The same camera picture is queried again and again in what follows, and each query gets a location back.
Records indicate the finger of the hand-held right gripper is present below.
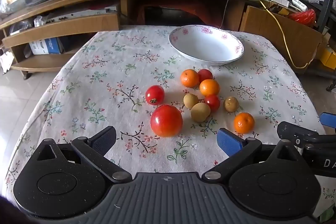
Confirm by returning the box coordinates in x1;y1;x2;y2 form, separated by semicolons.
319;112;336;134
277;121;336;146

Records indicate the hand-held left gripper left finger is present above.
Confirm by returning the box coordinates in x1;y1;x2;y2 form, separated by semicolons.
35;126;133;184

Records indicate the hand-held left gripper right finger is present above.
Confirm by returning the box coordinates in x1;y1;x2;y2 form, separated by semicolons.
202;128;302;184

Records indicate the orange mandarin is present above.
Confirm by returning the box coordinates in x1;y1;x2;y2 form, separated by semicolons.
180;69;200;88
234;112;255;134
199;79;220;97

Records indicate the brown longan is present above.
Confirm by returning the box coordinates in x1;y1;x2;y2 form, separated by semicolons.
190;103;211;123
183;93;199;110
224;96;239;113

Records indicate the small red tomato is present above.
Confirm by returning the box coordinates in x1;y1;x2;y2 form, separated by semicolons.
197;69;214;83
204;94;221;113

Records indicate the large red tomato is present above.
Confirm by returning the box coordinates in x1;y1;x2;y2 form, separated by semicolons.
150;105;183;138

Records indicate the medium red tomato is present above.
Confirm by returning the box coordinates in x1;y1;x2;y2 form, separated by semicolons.
145;85;165;105

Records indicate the white floral bowl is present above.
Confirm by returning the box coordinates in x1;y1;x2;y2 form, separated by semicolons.
168;25;245;65

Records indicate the floral tablecloth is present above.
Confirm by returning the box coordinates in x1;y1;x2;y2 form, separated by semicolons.
4;25;336;216

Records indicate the yellow box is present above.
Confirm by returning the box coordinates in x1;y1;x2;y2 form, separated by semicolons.
320;47;336;67

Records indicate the red plastic bag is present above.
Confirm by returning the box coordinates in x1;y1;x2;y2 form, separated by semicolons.
289;9;317;28

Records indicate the blue and white box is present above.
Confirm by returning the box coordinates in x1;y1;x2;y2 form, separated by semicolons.
28;38;65;55

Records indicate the wooden board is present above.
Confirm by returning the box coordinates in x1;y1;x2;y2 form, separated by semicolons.
240;5;323;75

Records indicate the white rag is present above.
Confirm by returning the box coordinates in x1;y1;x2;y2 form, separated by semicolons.
0;52;14;73

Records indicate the silver media player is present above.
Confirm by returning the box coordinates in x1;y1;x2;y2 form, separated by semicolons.
34;5;121;25

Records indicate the yellow cable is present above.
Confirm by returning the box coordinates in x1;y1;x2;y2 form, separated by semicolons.
176;0;319;69

